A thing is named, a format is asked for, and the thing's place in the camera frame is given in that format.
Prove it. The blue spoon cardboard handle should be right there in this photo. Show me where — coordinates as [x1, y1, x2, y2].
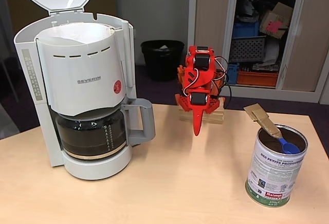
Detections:
[243, 103, 300, 155]

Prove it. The white and green tin can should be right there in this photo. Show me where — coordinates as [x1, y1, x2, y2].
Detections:
[245, 123, 308, 208]

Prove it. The white drip coffee maker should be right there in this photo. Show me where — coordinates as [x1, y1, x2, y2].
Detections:
[10, 0, 136, 181]

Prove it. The white paper coffee filter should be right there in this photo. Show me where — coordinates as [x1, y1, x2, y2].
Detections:
[38, 23, 115, 47]

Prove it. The wooden base block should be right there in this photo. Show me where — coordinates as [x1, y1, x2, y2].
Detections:
[179, 98, 225, 125]

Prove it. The small blue box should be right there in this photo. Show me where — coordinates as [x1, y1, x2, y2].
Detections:
[227, 63, 240, 85]

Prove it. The black trash bin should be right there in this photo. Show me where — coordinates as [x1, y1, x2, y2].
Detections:
[140, 40, 185, 82]

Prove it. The orange plastic crate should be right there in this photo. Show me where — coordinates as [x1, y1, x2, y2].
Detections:
[236, 70, 279, 86]

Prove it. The grey perforated basket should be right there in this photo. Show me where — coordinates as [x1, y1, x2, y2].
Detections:
[229, 35, 267, 63]

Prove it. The blue plastic crate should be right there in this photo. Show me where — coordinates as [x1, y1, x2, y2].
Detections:
[232, 22, 260, 39]

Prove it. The white tambour door cabinet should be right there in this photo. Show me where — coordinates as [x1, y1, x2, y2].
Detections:
[189, 0, 329, 104]

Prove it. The cardboard box pink label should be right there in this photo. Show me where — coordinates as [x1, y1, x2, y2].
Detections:
[259, 2, 294, 39]

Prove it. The black power cable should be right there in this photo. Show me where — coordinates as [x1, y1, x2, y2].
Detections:
[210, 66, 232, 108]

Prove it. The glass carafe grey handle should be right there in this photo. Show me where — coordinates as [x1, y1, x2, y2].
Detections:
[52, 98, 156, 161]

